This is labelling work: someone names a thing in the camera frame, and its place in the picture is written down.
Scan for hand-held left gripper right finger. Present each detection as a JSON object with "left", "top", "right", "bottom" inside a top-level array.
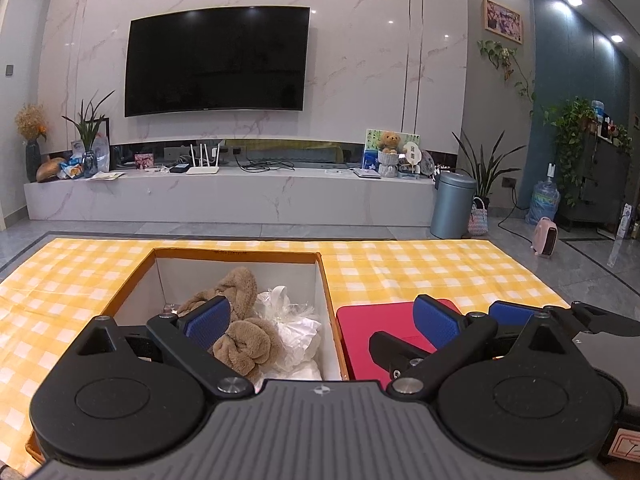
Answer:
[{"left": 387, "top": 294, "right": 598, "bottom": 402}]

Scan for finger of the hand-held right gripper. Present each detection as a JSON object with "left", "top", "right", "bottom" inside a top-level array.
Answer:
[
  {"left": 369, "top": 331, "right": 426, "bottom": 380},
  {"left": 489, "top": 301, "right": 541, "bottom": 330}
]

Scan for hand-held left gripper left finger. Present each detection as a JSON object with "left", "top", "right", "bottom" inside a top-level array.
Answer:
[{"left": 75, "top": 295, "right": 255, "bottom": 400}]

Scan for white cardboard box orange rim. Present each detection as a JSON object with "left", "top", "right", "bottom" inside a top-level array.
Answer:
[{"left": 102, "top": 247, "right": 351, "bottom": 384}]

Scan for brown fluffy towel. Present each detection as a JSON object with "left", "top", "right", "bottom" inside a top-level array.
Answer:
[{"left": 177, "top": 266, "right": 287, "bottom": 377}]

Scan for white cloth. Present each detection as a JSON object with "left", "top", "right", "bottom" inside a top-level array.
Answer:
[{"left": 252, "top": 285, "right": 325, "bottom": 384}]

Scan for red flat lid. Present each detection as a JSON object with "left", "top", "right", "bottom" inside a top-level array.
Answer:
[{"left": 335, "top": 299, "right": 464, "bottom": 382}]

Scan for yellow checkered tablecloth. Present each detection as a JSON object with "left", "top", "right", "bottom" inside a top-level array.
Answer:
[{"left": 0, "top": 237, "right": 572, "bottom": 466}]

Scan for pink space heater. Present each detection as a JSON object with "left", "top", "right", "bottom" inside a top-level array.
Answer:
[{"left": 532, "top": 216, "right": 560, "bottom": 259}]

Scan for woven pastel basket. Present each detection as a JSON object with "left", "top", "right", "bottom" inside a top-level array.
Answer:
[{"left": 467, "top": 197, "right": 489, "bottom": 238}]

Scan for grey metal trash can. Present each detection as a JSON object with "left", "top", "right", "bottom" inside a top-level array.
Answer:
[{"left": 430, "top": 171, "right": 478, "bottom": 240}]

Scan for large blue water bottle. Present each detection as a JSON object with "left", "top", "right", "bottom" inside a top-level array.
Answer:
[{"left": 525, "top": 162, "right": 562, "bottom": 226}]

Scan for white marble television cabinet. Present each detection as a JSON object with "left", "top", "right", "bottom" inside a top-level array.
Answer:
[{"left": 23, "top": 165, "right": 439, "bottom": 226}]

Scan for potted long-leaf plant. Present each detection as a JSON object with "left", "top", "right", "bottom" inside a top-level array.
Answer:
[{"left": 451, "top": 130, "right": 526, "bottom": 209}]

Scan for white router with antennas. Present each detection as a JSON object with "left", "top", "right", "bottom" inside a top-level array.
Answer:
[{"left": 186, "top": 143, "right": 223, "bottom": 175}]

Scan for dark cabinet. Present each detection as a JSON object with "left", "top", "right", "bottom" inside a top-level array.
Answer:
[{"left": 557, "top": 132, "right": 632, "bottom": 234}]

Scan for brown teddy bear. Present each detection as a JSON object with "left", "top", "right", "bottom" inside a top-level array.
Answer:
[{"left": 377, "top": 131, "right": 404, "bottom": 177}]

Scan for green painted picture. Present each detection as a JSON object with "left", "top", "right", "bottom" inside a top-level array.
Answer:
[{"left": 362, "top": 129, "right": 421, "bottom": 171}]

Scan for leafy pothos plant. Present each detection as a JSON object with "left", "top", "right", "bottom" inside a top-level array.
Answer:
[{"left": 545, "top": 97, "right": 599, "bottom": 206}]

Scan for clear plastic bag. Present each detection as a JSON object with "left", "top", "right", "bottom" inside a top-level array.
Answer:
[{"left": 92, "top": 132, "right": 111, "bottom": 174}]

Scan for blue snack packets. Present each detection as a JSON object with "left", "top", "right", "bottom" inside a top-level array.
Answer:
[{"left": 59, "top": 157, "right": 86, "bottom": 180}]

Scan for brown rounded object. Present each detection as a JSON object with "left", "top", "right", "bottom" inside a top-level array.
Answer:
[{"left": 36, "top": 157, "right": 66, "bottom": 183}]

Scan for green plant in glass vase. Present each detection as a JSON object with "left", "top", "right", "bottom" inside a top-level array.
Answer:
[{"left": 62, "top": 90, "right": 116, "bottom": 179}]

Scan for dark vase with dried flowers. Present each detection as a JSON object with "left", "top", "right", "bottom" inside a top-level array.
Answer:
[{"left": 15, "top": 104, "right": 49, "bottom": 184}]

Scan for hanging vine plant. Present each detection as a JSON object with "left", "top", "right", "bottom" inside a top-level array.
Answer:
[{"left": 477, "top": 39, "right": 536, "bottom": 104}]

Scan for black floor cable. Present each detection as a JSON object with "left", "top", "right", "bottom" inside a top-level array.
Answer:
[{"left": 497, "top": 192, "right": 536, "bottom": 241}]

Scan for black cables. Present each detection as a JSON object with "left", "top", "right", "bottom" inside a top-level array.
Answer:
[{"left": 239, "top": 159, "right": 296, "bottom": 174}]

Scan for black wall television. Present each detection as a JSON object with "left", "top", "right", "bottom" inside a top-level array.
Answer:
[{"left": 123, "top": 6, "right": 311, "bottom": 118}]

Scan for framed wall picture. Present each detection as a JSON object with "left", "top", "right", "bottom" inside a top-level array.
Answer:
[{"left": 482, "top": 0, "right": 525, "bottom": 45}]

